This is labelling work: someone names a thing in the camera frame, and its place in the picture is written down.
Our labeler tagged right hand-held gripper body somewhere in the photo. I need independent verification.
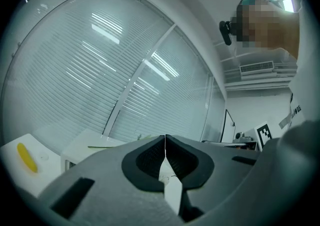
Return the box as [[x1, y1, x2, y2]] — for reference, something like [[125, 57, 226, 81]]
[[232, 121, 273, 151]]

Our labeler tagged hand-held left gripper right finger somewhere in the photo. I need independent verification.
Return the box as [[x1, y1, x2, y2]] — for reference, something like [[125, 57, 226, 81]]
[[165, 134, 262, 223]]

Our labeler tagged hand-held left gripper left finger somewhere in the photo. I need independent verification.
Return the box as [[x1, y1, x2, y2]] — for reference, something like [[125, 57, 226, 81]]
[[38, 134, 185, 225]]

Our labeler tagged black framed whiteboard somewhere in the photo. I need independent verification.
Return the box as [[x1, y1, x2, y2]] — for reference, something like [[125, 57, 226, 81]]
[[221, 108, 236, 144]]

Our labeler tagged white air vent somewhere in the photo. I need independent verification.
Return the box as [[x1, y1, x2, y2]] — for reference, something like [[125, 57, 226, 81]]
[[239, 60, 275, 75]]

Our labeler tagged person's white printed t-shirt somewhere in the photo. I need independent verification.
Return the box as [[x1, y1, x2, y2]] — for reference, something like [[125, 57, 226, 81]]
[[262, 2, 320, 208]]

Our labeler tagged yellow banana toy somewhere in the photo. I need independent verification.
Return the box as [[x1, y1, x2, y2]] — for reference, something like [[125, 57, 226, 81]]
[[16, 142, 38, 173]]

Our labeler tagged white desk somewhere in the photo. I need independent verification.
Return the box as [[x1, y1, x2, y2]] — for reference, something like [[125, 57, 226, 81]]
[[0, 133, 185, 217]]

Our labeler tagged person's head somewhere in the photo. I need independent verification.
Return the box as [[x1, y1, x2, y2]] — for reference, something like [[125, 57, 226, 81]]
[[236, 3, 301, 60]]

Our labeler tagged glass partition with blinds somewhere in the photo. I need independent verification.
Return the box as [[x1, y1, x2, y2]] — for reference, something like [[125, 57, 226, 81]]
[[1, 0, 227, 146]]

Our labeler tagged grey harness strap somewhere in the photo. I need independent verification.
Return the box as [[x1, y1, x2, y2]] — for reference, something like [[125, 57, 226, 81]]
[[278, 114, 294, 130]]

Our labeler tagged black head-mounted camera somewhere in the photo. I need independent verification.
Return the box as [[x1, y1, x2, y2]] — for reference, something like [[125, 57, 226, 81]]
[[218, 19, 238, 46]]

